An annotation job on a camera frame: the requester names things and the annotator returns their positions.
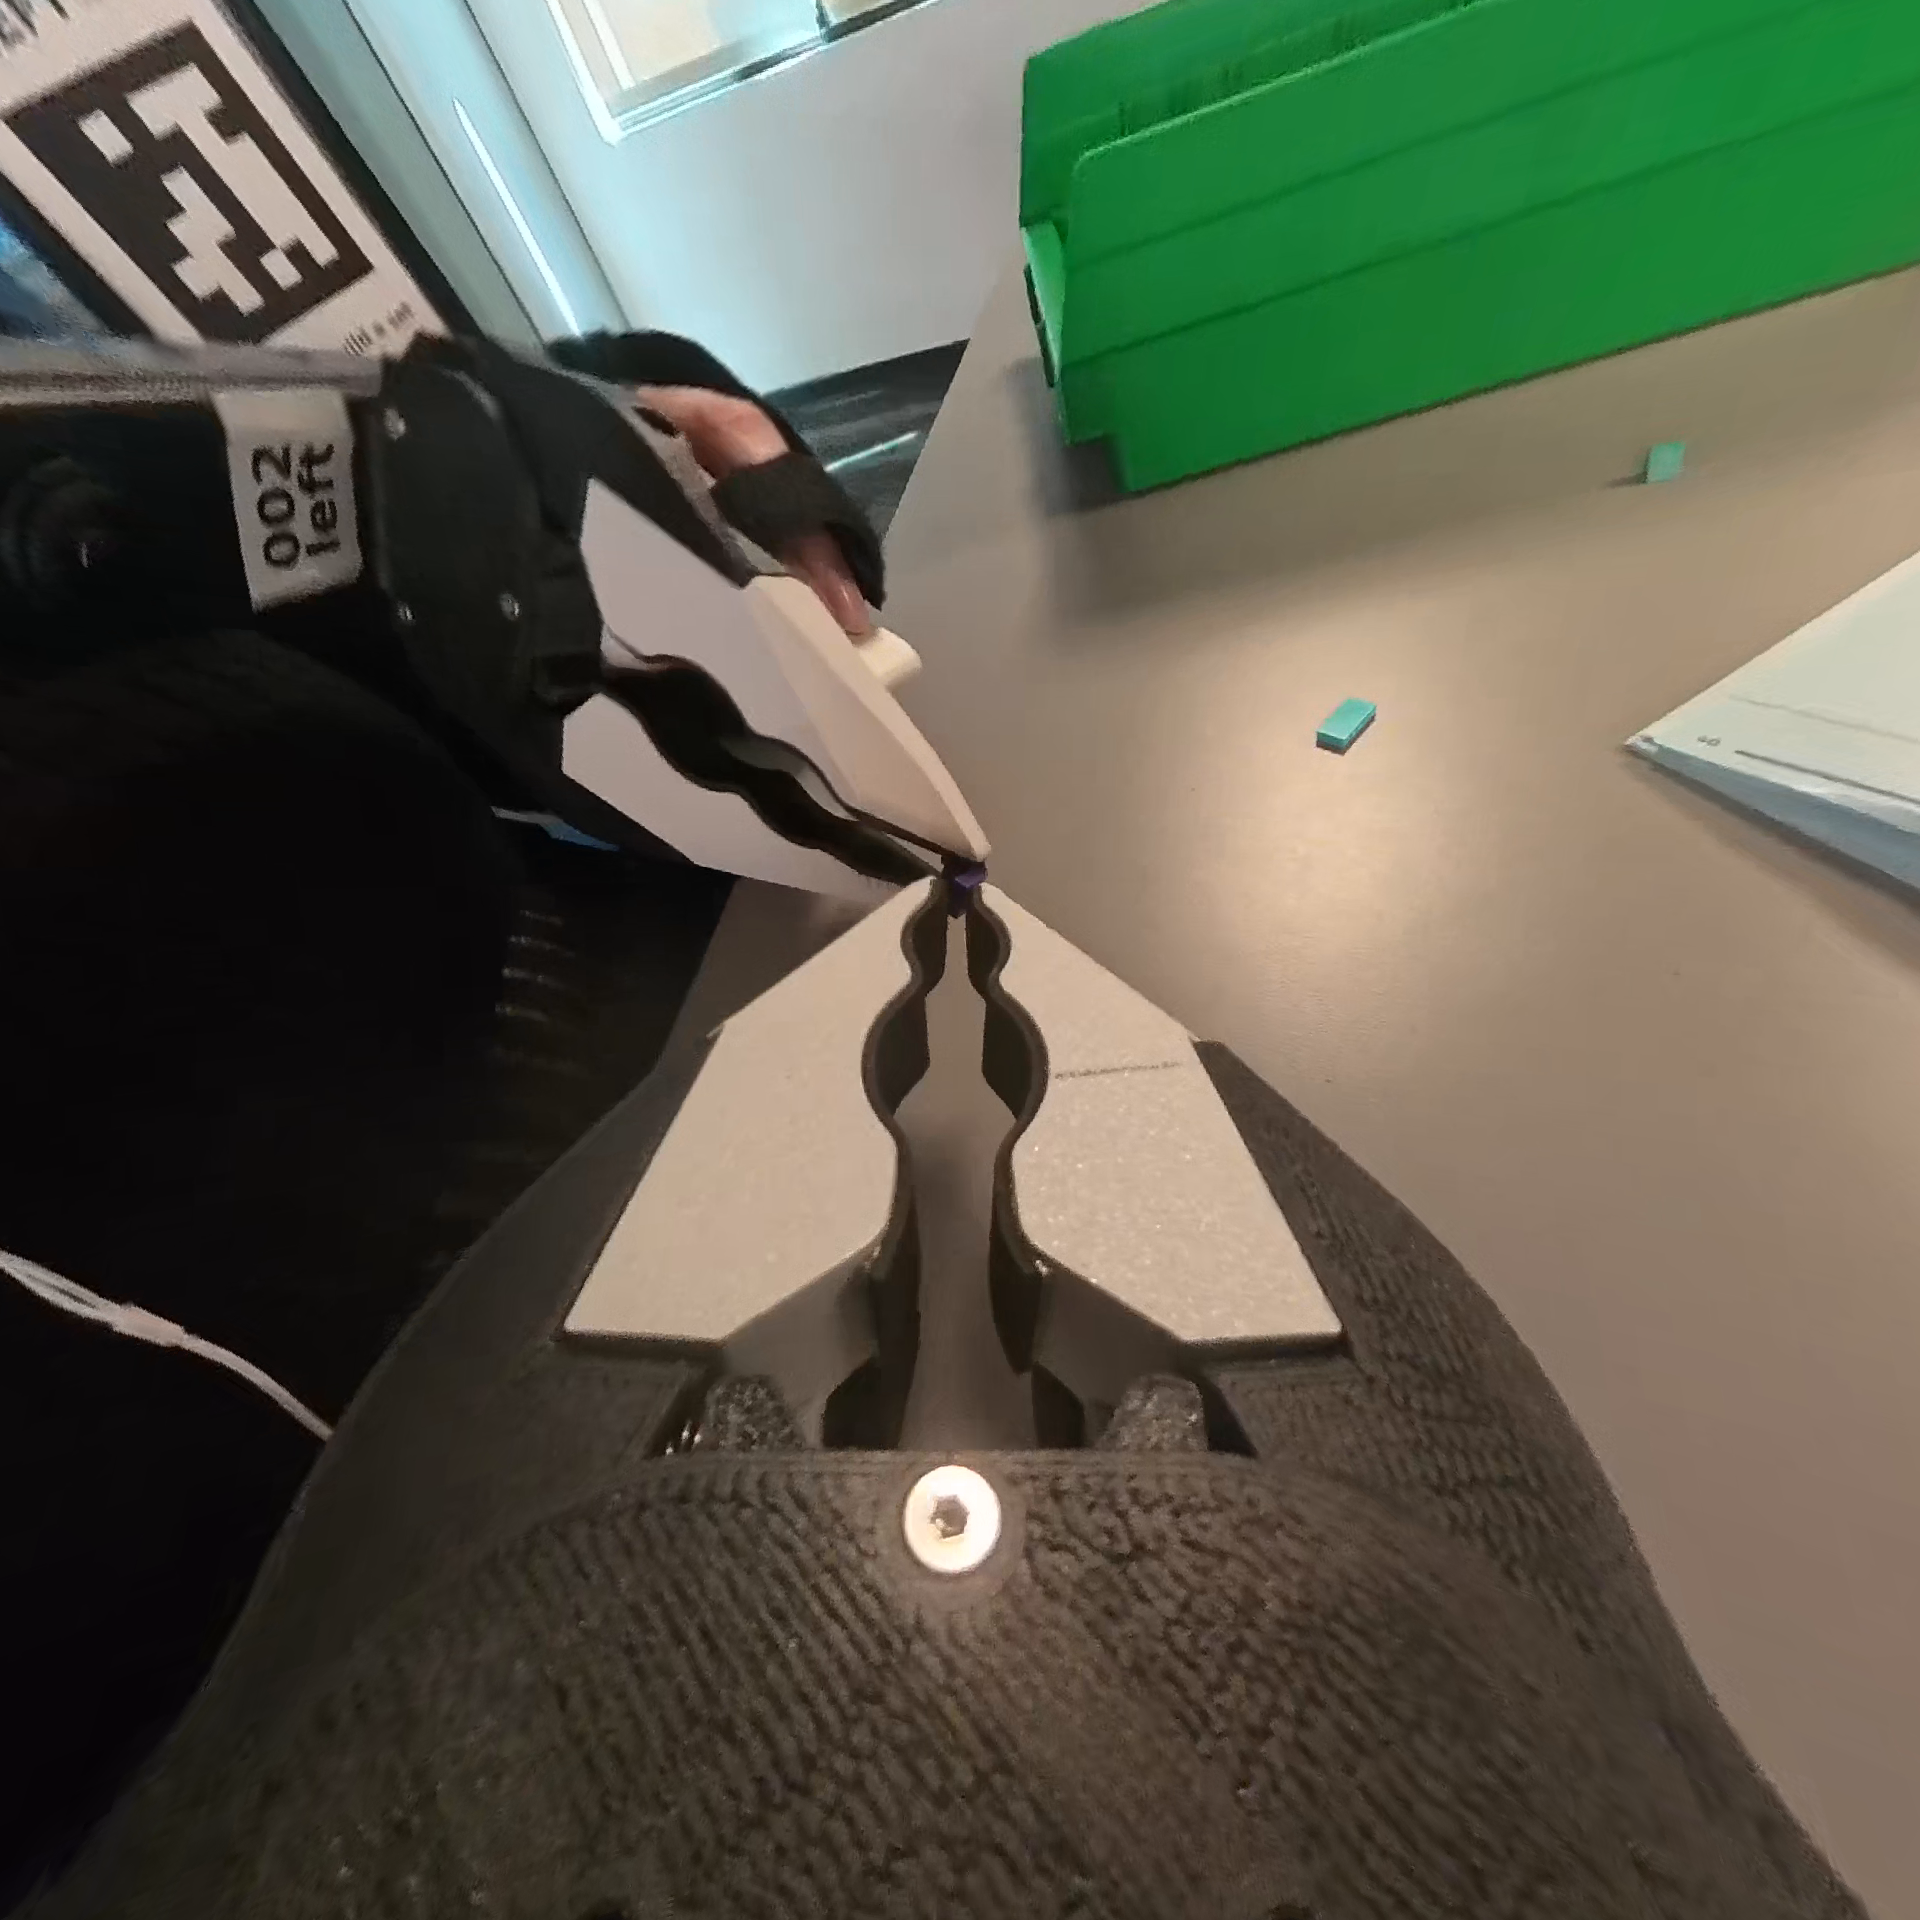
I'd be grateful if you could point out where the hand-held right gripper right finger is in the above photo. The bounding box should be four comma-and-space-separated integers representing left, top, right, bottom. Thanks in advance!
959, 882, 1350, 1405

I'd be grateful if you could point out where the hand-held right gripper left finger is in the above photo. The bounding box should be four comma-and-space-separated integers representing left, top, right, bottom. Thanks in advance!
562, 878, 950, 1422

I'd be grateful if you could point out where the window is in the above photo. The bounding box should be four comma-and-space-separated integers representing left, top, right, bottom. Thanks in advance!
464, 0, 1081, 142

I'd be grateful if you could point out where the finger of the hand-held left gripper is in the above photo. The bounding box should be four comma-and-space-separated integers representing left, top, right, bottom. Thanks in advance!
579, 475, 995, 867
567, 703, 935, 904

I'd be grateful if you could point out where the thin white cable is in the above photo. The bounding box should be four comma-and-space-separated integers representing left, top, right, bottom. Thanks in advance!
0, 1247, 335, 1447

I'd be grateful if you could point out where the person's left hand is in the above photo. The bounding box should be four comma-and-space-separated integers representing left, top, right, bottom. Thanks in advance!
549, 329, 892, 638

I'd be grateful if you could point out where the lego instruction booklet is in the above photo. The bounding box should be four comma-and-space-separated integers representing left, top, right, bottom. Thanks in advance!
1627, 555, 1920, 901

